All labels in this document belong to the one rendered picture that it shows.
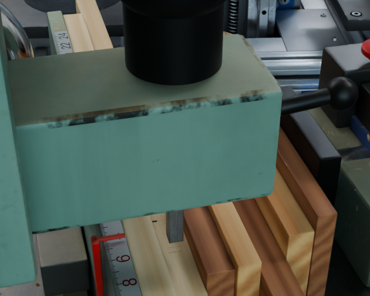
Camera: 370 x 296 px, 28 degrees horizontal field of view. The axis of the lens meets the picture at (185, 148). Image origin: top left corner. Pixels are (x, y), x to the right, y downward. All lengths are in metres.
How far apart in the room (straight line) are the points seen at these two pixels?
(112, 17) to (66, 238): 0.49
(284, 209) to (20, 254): 0.18
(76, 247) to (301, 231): 0.22
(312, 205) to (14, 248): 0.19
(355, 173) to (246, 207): 0.08
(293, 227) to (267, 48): 0.73
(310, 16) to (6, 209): 0.99
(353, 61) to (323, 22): 0.72
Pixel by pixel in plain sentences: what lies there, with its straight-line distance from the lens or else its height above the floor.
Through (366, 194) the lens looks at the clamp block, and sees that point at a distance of 0.50.
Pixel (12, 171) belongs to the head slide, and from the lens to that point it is 0.33.
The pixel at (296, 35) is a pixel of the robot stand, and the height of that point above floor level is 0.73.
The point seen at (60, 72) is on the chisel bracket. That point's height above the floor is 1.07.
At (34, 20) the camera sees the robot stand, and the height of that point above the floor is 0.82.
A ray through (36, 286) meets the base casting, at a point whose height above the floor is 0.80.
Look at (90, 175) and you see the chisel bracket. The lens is 0.38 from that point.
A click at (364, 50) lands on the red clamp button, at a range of 0.53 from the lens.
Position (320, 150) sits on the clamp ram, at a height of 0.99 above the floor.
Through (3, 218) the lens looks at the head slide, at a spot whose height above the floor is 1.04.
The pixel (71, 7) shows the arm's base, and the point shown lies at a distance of 1.06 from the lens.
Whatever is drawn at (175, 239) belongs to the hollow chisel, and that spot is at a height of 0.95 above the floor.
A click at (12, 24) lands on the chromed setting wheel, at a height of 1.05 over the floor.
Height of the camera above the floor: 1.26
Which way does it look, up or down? 35 degrees down
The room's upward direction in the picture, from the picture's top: straight up
